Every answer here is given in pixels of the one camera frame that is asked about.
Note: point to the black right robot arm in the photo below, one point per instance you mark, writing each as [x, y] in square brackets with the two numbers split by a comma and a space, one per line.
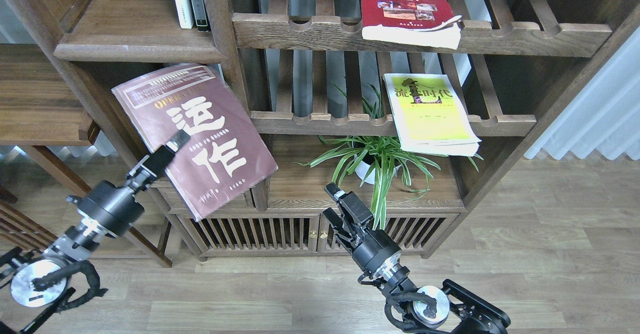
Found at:
[410, 308]

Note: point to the white plant pot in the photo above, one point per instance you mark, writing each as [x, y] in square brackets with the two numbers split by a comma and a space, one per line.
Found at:
[375, 169]

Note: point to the green spider plant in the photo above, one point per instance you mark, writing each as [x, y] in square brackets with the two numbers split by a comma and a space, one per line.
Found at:
[344, 146]

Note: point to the red book on top shelf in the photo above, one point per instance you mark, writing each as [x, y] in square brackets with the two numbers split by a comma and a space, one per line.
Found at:
[425, 23]

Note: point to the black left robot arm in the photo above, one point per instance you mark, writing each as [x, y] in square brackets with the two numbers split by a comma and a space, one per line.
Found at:
[61, 277]

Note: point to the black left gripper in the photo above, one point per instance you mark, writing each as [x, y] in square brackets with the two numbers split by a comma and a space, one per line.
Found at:
[111, 211]

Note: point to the yellow green book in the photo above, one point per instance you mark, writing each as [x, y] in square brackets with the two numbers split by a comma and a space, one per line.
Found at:
[428, 115]

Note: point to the white upright book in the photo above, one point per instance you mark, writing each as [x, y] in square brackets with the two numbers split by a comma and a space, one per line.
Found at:
[185, 14]

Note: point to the white curtain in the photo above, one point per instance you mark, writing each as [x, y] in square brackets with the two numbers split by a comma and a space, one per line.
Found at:
[604, 116]

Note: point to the dark wooden bookshelf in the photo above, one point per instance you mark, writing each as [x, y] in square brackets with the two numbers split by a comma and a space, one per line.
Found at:
[298, 77]

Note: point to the dark grey upright book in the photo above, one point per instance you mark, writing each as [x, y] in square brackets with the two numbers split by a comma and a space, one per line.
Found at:
[200, 15]

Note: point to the wooden side table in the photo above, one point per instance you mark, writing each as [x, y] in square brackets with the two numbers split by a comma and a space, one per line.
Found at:
[39, 111]

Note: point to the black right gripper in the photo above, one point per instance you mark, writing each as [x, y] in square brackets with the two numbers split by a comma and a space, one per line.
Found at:
[376, 254]

